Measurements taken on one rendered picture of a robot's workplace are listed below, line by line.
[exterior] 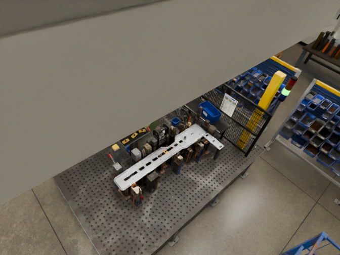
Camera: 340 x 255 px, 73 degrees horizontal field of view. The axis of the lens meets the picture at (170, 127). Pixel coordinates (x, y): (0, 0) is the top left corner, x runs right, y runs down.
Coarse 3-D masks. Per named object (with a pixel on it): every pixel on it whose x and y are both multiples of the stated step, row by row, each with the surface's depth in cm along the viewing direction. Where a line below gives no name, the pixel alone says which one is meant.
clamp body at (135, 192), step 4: (136, 184) 244; (132, 188) 240; (136, 188) 241; (140, 188) 241; (132, 192) 246; (136, 192) 238; (140, 192) 243; (132, 196) 255; (136, 196) 241; (140, 196) 252; (132, 200) 262; (136, 200) 252; (140, 200) 258; (136, 204) 257; (140, 204) 265; (136, 208) 262
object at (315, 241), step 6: (318, 234) 249; (324, 234) 241; (306, 240) 268; (312, 240) 254; (318, 240) 237; (330, 240) 238; (300, 246) 270; (306, 246) 265; (336, 246) 235; (288, 252) 293; (294, 252) 284; (300, 252) 263; (312, 252) 228
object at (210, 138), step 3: (204, 135) 308; (210, 135) 309; (207, 138) 305; (210, 138) 306; (213, 138) 306; (210, 141) 302; (216, 141) 303; (213, 144) 299; (216, 144) 300; (219, 144) 300; (222, 144) 301; (216, 147) 297; (219, 147) 297; (222, 147) 297
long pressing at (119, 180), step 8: (192, 128) 314; (200, 128) 316; (176, 136) 301; (184, 136) 303; (192, 136) 304; (200, 136) 306; (184, 144) 294; (152, 152) 280; (160, 152) 282; (168, 152) 283; (176, 152) 284; (144, 160) 271; (160, 160) 274; (128, 168) 262; (136, 168) 263; (144, 168) 264; (152, 168) 266; (120, 176) 254; (128, 176) 256; (136, 176) 257; (120, 184) 248; (128, 184) 249
